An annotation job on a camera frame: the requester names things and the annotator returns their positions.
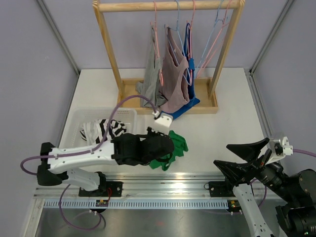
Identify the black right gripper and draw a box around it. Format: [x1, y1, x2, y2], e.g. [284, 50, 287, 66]
[215, 136, 298, 203]

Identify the green tank top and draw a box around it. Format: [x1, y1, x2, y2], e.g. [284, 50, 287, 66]
[149, 130, 189, 171]

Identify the mauve tank top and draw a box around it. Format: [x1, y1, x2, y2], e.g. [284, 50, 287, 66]
[159, 26, 191, 113]

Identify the blue tank top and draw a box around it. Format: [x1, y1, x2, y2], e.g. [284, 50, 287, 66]
[160, 23, 201, 121]

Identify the black white striped tank top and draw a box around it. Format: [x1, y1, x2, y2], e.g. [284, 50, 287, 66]
[79, 119, 127, 146]

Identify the pink hanger with green top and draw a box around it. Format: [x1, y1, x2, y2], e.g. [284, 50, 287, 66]
[196, 0, 234, 79]

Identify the light blue hanger with striped top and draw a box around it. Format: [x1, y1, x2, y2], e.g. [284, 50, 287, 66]
[195, 0, 228, 79]

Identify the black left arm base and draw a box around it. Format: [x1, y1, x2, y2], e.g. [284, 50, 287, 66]
[79, 172, 123, 197]

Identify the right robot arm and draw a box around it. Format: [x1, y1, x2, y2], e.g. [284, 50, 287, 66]
[213, 136, 316, 237]

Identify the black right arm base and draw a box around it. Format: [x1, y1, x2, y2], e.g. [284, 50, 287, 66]
[208, 181, 235, 198]

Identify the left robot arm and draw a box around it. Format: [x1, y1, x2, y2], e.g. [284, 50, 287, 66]
[36, 127, 174, 197]

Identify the grey tank top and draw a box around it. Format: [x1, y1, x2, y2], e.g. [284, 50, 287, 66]
[135, 26, 167, 107]

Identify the wooden clothes rack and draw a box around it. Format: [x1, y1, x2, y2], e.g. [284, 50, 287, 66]
[92, 0, 245, 116]

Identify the translucent white plastic basket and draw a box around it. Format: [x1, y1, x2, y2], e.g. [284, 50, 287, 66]
[59, 107, 137, 149]

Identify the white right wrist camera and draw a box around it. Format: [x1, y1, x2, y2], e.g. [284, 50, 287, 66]
[266, 133, 293, 164]

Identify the aluminium mounting rail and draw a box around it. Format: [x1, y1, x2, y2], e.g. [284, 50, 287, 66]
[34, 172, 279, 198]

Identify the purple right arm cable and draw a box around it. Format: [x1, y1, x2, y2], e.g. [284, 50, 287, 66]
[291, 149, 316, 158]

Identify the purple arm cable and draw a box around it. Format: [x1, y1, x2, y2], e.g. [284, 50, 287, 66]
[291, 149, 316, 158]
[20, 94, 158, 176]

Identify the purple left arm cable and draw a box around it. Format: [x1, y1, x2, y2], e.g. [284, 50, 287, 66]
[20, 94, 158, 176]

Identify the white slotted cable duct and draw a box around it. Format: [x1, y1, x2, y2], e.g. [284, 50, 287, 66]
[44, 199, 228, 209]

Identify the aluminium frame post right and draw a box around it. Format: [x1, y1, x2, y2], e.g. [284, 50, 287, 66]
[249, 0, 295, 76]

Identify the aluminium frame post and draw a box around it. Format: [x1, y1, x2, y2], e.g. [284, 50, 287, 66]
[34, 0, 80, 77]
[249, 0, 295, 76]

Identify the aluminium frame post left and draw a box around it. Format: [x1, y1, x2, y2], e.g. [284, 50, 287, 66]
[34, 0, 80, 77]

